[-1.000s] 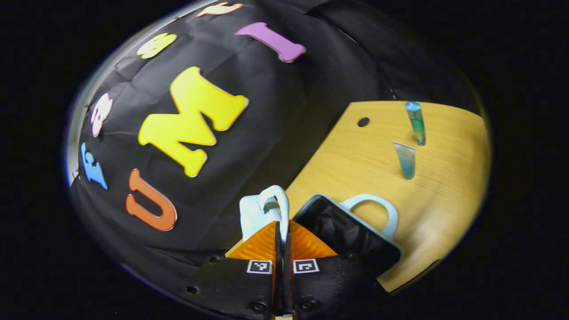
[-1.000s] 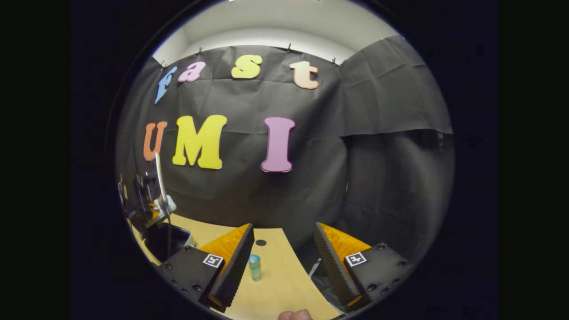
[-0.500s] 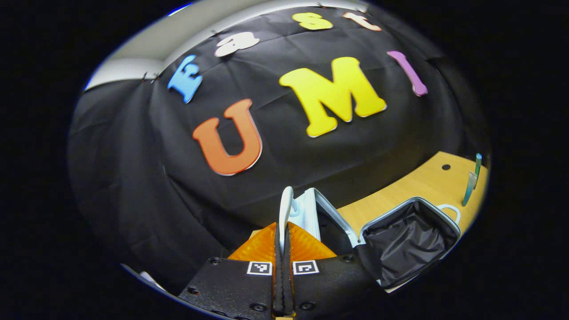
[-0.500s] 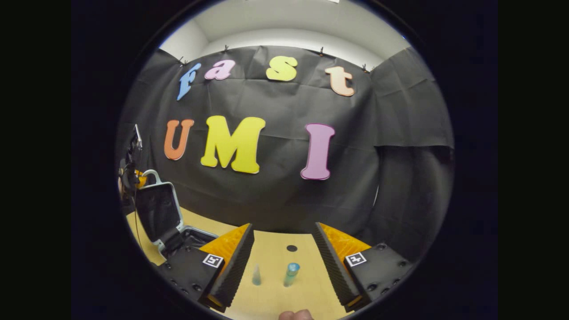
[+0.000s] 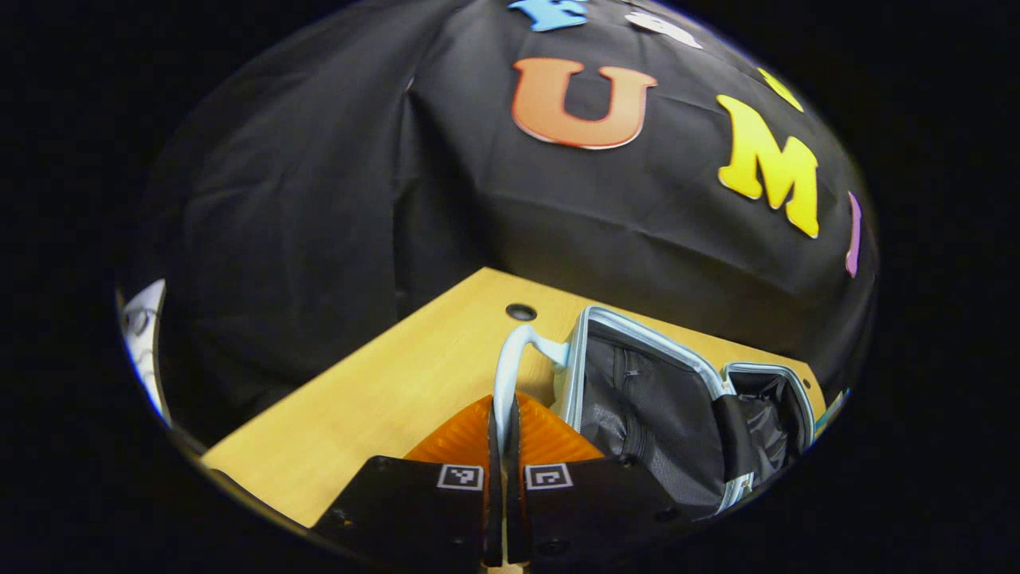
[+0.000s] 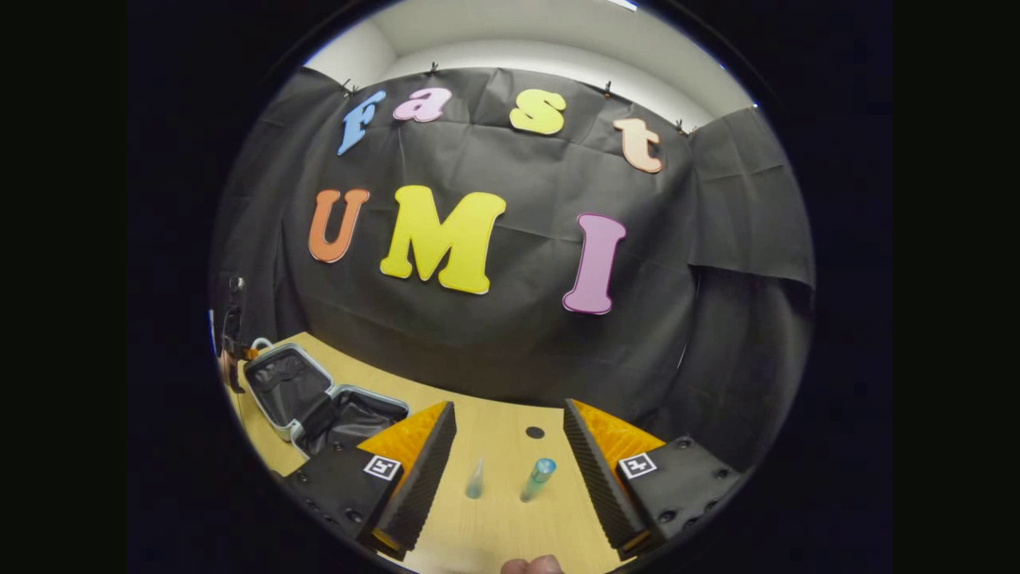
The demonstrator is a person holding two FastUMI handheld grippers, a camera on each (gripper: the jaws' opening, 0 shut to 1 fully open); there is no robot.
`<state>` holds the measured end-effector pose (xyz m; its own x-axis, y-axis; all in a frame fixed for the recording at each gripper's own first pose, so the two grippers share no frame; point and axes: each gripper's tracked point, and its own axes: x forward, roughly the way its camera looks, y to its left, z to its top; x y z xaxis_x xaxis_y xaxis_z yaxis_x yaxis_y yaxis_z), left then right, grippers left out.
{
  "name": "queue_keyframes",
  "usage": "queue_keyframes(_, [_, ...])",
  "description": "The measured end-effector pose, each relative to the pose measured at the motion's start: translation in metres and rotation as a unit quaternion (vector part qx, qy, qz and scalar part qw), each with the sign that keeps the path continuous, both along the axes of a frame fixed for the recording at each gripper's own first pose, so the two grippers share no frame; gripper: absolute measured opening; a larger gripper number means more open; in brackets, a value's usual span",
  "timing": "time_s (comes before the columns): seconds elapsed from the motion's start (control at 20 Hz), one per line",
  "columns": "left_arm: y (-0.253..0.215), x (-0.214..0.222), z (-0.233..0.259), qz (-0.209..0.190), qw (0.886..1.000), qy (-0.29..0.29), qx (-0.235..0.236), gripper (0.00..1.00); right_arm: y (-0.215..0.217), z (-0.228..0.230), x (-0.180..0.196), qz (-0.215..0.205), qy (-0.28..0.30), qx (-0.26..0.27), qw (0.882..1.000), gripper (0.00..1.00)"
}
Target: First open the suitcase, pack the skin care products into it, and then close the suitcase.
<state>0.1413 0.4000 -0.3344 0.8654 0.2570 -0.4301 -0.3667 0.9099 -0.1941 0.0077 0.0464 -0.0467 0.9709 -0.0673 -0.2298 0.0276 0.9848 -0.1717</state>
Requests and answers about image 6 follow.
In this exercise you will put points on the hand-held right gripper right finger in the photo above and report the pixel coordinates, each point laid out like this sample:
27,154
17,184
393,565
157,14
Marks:
677,486

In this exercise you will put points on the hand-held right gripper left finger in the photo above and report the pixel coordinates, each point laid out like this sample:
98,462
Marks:
351,494

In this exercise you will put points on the pale blue suitcase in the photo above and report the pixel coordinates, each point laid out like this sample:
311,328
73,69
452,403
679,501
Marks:
287,383

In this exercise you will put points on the small white blue tube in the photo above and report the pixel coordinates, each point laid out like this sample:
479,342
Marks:
475,482

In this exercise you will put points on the blue capped clear bottle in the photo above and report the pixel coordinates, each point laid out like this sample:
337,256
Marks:
538,480

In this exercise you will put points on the ceiling light panel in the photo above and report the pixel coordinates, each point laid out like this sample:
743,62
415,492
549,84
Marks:
623,4

